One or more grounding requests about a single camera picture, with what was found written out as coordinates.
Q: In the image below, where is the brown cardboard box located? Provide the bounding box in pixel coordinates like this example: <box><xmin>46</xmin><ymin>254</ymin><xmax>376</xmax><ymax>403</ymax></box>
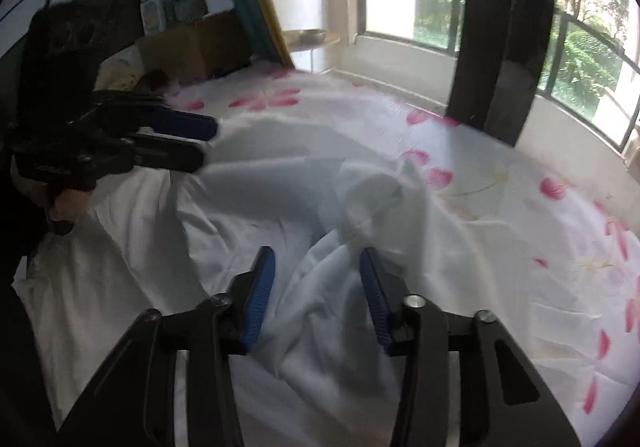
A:
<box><xmin>135</xmin><ymin>10</ymin><xmax>253</xmax><ymax>83</ymax></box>

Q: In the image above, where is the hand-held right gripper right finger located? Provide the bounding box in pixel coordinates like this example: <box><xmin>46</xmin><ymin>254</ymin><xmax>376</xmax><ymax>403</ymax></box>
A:
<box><xmin>359</xmin><ymin>247</ymin><xmax>583</xmax><ymax>447</ymax></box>

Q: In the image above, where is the round side table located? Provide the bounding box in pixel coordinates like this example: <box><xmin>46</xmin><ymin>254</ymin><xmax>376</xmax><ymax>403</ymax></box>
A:
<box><xmin>281</xmin><ymin>27</ymin><xmax>343</xmax><ymax>74</ymax></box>

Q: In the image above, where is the white shirt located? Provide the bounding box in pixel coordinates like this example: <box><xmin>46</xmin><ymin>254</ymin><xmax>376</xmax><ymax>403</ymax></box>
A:
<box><xmin>15</xmin><ymin>112</ymin><xmax>506</xmax><ymax>447</ymax></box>

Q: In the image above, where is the printed small box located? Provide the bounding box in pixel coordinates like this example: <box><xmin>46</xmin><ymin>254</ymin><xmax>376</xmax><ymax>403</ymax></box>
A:
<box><xmin>140</xmin><ymin>0</ymin><xmax>208</xmax><ymax>35</ymax></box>

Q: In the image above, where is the floral bed sheet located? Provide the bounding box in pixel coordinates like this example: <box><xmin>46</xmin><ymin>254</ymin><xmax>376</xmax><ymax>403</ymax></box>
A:
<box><xmin>150</xmin><ymin>62</ymin><xmax>640</xmax><ymax>447</ymax></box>

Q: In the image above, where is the black window frame pillar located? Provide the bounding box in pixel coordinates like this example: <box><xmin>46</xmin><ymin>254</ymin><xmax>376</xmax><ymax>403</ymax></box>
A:
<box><xmin>445</xmin><ymin>0</ymin><xmax>556</xmax><ymax>148</ymax></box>

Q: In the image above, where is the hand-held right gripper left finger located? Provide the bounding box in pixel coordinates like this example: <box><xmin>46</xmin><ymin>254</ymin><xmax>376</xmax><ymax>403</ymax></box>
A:
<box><xmin>55</xmin><ymin>246</ymin><xmax>277</xmax><ymax>447</ymax></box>

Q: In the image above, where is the yellowish pillow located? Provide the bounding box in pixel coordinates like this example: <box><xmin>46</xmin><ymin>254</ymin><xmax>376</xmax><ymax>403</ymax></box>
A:
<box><xmin>95</xmin><ymin>52</ymin><xmax>151</xmax><ymax>90</ymax></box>

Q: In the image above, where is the person's left hand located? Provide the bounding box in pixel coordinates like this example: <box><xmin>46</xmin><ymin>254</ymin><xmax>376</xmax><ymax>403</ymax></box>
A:
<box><xmin>12</xmin><ymin>166</ymin><xmax>93</xmax><ymax>228</ymax></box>

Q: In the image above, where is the balcony railing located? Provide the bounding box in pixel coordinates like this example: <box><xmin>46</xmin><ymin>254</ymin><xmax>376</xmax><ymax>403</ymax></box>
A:
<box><xmin>354</xmin><ymin>0</ymin><xmax>640</xmax><ymax>153</ymax></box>

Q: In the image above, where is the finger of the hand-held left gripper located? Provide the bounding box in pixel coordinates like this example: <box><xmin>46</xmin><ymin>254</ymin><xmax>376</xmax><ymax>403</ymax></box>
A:
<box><xmin>135</xmin><ymin>100</ymin><xmax>221</xmax><ymax>142</ymax></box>
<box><xmin>127</xmin><ymin>133</ymin><xmax>207</xmax><ymax>174</ymax></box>

